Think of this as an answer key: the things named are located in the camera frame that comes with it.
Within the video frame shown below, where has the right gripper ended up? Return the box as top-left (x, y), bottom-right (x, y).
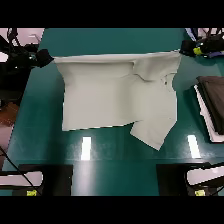
top-left (179, 39), bottom-right (198, 58)

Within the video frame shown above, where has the black cable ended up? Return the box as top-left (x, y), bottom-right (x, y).
top-left (0, 145), bottom-right (44, 197)

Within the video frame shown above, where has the white T-shirt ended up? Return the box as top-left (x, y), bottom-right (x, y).
top-left (53, 49), bottom-right (183, 152)

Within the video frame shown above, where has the dark brown garment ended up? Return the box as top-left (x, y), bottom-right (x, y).
top-left (195, 75), bottom-right (224, 136)

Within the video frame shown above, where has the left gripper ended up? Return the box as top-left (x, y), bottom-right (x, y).
top-left (35, 48), bottom-right (55, 69)

